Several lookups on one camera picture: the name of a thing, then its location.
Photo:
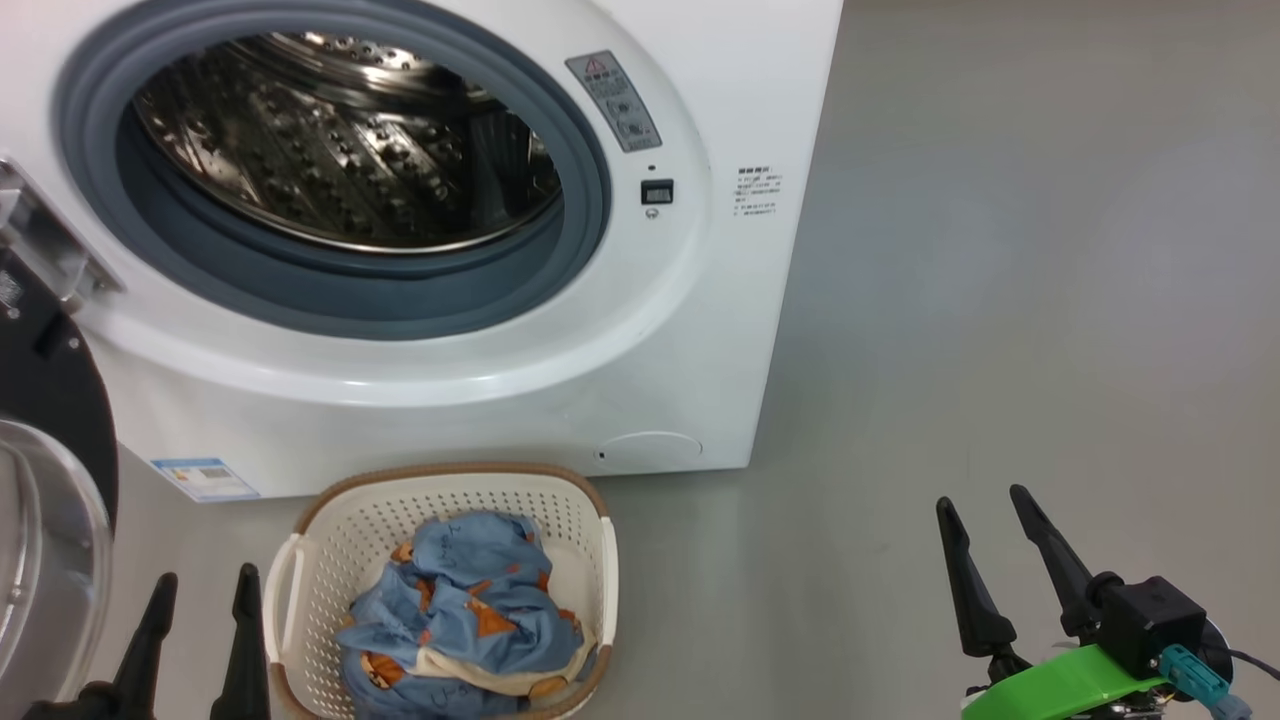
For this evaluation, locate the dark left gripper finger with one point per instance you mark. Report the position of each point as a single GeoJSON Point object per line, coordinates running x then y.
{"type": "Point", "coordinates": [245, 660]}
{"type": "Point", "coordinates": [145, 660]}

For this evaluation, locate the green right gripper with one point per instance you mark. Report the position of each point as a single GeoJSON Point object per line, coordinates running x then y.
{"type": "Point", "coordinates": [1050, 685]}

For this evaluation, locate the blue patterned clothing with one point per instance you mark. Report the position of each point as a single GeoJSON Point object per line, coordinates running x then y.
{"type": "Point", "coordinates": [470, 620]}

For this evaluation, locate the black round glass washer door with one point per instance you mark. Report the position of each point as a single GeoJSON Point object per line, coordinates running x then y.
{"type": "Point", "coordinates": [50, 400]}

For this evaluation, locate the cream perforated laundry basket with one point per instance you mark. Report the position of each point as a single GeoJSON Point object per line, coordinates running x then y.
{"type": "Point", "coordinates": [340, 540]}

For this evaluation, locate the white front-load washing machine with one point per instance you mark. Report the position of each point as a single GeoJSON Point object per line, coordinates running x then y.
{"type": "Point", "coordinates": [700, 300]}

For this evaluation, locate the black door lock socket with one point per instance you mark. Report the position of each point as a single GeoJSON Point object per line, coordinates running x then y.
{"type": "Point", "coordinates": [657, 191]}

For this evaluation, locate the blue energy label sticker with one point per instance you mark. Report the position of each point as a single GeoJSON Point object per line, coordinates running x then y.
{"type": "Point", "coordinates": [205, 480]}

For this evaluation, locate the round white filter cover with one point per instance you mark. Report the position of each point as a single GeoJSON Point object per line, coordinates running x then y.
{"type": "Point", "coordinates": [650, 448]}

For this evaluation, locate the grey warning label sticker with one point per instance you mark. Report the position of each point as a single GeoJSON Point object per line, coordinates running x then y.
{"type": "Point", "coordinates": [615, 100]}

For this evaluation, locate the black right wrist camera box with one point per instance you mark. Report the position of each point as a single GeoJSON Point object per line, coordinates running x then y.
{"type": "Point", "coordinates": [1150, 620]}

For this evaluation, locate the teal right camera connector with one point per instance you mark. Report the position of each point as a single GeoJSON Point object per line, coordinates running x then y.
{"type": "Point", "coordinates": [1195, 680]}

